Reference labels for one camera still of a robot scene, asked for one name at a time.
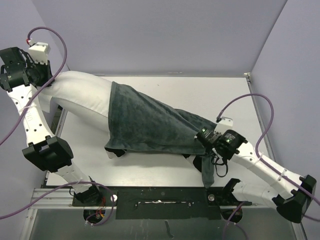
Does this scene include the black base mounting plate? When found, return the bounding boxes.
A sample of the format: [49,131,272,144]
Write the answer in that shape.
[71,186,252,221]

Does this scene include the zebra and grey pillowcase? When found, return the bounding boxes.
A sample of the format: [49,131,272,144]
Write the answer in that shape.
[104,82,217,188]

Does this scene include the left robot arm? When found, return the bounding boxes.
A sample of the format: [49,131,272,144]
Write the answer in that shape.
[0,43,103,206]

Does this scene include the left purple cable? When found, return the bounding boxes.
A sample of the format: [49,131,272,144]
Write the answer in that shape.
[0,26,118,227]

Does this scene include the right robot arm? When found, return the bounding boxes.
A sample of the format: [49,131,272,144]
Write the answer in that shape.
[194,127,317,224]

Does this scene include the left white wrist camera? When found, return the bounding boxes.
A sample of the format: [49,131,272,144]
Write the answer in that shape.
[28,42,51,65]

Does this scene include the white pillow insert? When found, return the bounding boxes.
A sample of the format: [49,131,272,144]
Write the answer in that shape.
[38,71,114,136]

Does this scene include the aluminium frame rail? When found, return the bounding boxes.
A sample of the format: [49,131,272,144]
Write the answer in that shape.
[28,188,277,209]

